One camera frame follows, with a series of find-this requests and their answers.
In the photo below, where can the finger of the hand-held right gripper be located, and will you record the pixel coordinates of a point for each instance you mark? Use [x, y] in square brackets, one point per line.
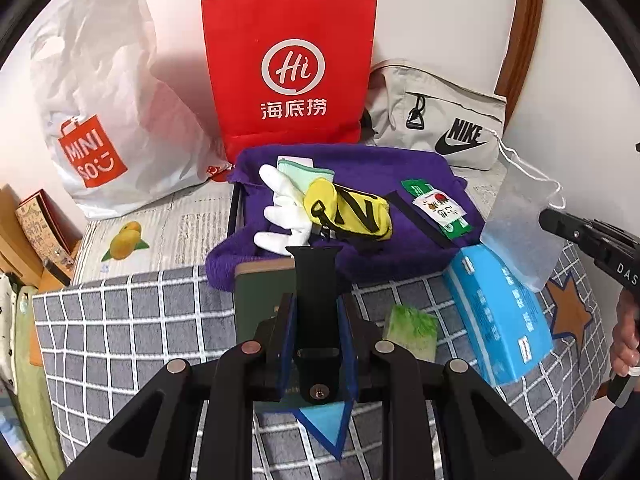
[565, 225]

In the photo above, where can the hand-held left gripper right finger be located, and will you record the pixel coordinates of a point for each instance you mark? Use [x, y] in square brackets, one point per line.
[347, 347]

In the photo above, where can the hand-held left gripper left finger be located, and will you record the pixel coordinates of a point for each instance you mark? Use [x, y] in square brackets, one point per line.
[285, 345]

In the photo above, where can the green snack packet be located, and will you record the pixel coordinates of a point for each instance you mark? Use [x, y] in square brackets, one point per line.
[440, 207]

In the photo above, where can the person's right hand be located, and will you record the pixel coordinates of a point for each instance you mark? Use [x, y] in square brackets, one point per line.
[625, 340]

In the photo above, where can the dark green notebook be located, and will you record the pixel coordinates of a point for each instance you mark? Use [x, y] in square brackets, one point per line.
[260, 300]

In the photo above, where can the green scouring sponge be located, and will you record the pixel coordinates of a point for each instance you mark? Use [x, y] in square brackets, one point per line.
[410, 330]

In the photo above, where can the purple towel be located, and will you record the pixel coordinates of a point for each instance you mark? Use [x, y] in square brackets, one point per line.
[350, 260]

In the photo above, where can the blue tissue pack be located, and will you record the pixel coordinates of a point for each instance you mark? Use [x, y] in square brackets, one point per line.
[495, 320]

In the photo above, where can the white glove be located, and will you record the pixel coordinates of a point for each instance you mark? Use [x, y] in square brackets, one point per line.
[287, 210]

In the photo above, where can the yellow and black pouch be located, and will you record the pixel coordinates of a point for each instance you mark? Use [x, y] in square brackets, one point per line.
[350, 210]

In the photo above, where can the grey checked blanket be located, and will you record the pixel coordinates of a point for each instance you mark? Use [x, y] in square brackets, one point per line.
[125, 320]

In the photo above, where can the fruit printed bedsheet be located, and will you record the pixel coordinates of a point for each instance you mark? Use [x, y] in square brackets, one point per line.
[170, 230]

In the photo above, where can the mint green sock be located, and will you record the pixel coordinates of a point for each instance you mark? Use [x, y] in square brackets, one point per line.
[302, 170]

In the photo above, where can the person's dark blue clothing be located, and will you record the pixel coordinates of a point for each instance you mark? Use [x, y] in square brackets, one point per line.
[612, 445]

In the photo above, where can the beige waist bag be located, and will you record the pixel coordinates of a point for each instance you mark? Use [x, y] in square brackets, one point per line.
[425, 95]

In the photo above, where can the wooden headboard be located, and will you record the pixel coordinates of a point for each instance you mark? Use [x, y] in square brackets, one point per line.
[522, 35]

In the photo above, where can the pale green cloth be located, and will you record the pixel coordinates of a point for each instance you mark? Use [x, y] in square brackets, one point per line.
[37, 400]

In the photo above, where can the white dotted cloth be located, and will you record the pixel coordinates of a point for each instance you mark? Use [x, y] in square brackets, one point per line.
[7, 330]

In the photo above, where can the red paper bag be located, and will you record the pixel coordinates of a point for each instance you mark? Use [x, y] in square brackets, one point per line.
[290, 50]

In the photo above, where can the white plastic shopping bag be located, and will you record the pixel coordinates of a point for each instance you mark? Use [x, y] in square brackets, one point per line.
[100, 75]

